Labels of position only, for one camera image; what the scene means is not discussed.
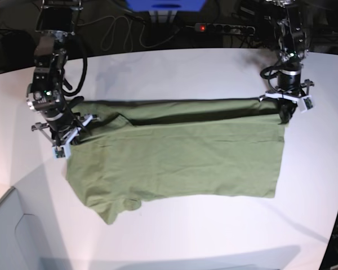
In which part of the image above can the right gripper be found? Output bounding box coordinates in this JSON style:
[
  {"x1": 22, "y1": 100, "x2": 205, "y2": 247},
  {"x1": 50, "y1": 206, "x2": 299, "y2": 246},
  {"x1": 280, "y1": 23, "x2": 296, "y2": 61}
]
[{"x1": 31, "y1": 112, "x2": 99, "y2": 146}]

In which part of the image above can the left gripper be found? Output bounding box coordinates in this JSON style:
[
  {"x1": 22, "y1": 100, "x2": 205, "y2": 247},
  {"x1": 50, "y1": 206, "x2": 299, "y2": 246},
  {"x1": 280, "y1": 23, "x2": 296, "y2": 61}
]
[{"x1": 259, "y1": 79, "x2": 315, "y2": 124}]

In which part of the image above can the green T-shirt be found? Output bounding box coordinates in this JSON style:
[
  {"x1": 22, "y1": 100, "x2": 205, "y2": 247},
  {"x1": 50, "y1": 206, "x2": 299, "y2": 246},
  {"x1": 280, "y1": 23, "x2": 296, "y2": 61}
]
[{"x1": 65, "y1": 98, "x2": 285, "y2": 224}]

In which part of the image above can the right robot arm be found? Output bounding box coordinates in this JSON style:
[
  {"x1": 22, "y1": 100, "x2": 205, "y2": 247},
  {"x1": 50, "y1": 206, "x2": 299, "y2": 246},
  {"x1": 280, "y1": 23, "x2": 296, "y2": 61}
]
[{"x1": 26, "y1": 1, "x2": 88, "y2": 147}]

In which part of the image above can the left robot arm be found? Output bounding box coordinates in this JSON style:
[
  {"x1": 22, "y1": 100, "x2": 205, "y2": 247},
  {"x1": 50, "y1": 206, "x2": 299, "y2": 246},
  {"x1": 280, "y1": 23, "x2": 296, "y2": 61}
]
[{"x1": 259, "y1": 1, "x2": 314, "y2": 124}]

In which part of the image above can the grey cabinet corner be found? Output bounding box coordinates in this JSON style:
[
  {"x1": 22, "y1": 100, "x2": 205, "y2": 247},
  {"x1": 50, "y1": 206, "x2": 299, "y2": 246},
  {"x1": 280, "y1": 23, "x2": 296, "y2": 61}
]
[{"x1": 0, "y1": 187, "x2": 67, "y2": 270}]

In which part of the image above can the black power strip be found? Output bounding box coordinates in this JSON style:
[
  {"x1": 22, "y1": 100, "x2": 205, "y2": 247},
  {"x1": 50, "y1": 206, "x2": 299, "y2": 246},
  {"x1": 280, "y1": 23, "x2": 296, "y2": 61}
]
[{"x1": 189, "y1": 22, "x2": 255, "y2": 37}]

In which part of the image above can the blue plastic box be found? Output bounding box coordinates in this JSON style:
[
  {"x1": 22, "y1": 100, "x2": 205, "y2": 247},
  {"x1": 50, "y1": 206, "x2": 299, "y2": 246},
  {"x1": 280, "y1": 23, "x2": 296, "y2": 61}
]
[{"x1": 126, "y1": 0, "x2": 206, "y2": 12}]

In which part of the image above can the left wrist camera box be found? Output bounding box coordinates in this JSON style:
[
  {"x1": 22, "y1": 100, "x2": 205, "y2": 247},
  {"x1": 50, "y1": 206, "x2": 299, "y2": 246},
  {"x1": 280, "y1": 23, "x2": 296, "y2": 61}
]
[{"x1": 297, "y1": 96, "x2": 314, "y2": 113}]

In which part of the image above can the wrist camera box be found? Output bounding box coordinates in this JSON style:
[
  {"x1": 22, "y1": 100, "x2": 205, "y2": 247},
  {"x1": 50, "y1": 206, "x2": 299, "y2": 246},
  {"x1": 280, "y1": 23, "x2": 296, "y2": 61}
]
[
  {"x1": 52, "y1": 144, "x2": 71, "y2": 159},
  {"x1": 297, "y1": 96, "x2": 314, "y2": 113}
]

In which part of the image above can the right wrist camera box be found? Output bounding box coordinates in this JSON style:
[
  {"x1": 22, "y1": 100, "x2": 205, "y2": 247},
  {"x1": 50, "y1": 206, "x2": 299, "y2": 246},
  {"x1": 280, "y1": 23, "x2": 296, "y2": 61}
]
[{"x1": 52, "y1": 144, "x2": 71, "y2": 159}]

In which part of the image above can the grey cable loop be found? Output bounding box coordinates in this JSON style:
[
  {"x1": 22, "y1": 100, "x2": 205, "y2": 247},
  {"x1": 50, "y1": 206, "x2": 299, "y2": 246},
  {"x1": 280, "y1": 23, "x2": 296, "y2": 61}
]
[{"x1": 101, "y1": 15, "x2": 184, "y2": 51}]

